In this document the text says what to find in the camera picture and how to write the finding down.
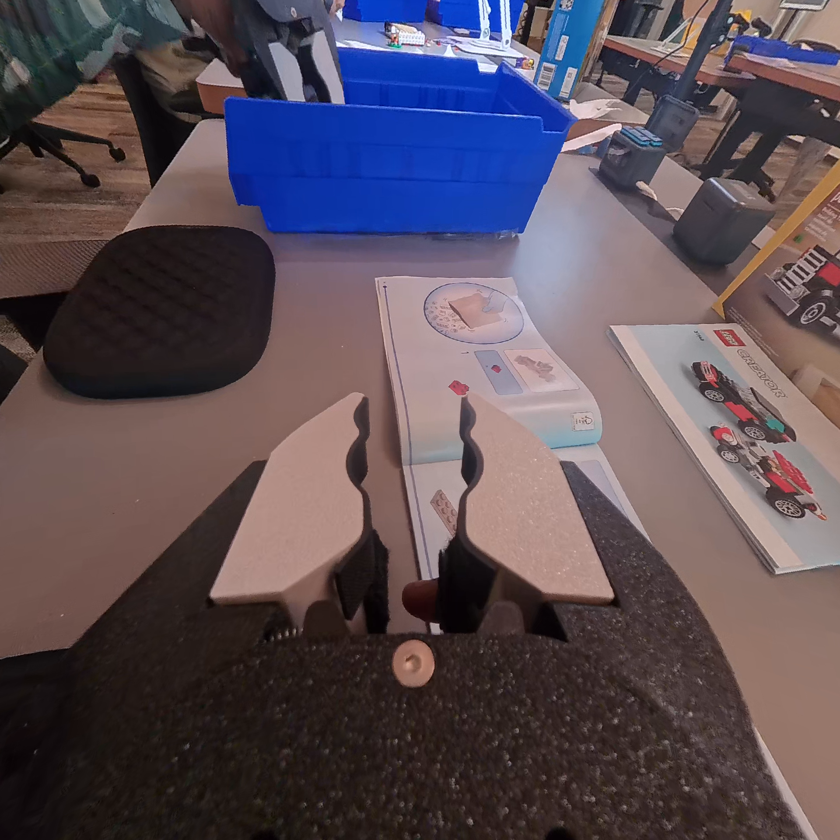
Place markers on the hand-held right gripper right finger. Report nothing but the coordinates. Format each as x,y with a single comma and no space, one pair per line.
525,512

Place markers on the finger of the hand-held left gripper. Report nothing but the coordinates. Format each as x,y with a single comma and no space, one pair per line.
329,65
292,72

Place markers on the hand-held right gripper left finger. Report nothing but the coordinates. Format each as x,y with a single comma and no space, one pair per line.
302,512

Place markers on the blue plastic bin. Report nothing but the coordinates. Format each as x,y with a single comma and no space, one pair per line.
394,177

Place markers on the person's left forearm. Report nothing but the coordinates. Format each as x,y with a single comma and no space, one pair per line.
65,46

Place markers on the blue storage bin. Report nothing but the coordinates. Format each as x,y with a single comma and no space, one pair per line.
384,10
459,12

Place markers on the small lego build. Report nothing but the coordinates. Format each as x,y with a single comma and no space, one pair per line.
410,34

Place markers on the small red lego brick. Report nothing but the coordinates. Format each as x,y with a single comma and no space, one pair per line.
459,387

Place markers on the lego set box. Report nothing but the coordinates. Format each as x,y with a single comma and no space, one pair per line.
800,275

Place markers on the long blue bin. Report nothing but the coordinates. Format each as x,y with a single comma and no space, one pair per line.
781,49

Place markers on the person's right hand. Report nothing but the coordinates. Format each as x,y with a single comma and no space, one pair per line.
420,598

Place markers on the open instruction booklet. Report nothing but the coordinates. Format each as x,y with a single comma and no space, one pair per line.
426,420

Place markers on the white plastic stand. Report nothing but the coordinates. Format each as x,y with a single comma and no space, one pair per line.
495,26

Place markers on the closed instruction booklet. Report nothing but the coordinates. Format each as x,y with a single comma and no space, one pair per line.
682,407

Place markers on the tall blue cardboard box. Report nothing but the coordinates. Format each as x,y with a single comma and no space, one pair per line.
568,49

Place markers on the black office chair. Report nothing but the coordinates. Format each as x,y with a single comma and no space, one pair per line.
59,141

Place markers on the black quilted pad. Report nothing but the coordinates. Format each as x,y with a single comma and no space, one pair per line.
161,312

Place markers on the crumpled white paper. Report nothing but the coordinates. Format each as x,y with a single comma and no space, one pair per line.
594,110

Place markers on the dark device with blue top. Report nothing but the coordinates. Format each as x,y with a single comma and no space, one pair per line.
630,157

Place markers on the black stand with pole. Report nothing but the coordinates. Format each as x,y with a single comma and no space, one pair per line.
673,118

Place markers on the dark grey cube device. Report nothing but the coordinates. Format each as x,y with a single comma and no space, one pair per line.
722,220

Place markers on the wooden table with black legs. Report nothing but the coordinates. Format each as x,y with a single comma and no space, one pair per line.
787,75

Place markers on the framed wall picture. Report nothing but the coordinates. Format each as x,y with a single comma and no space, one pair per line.
804,3

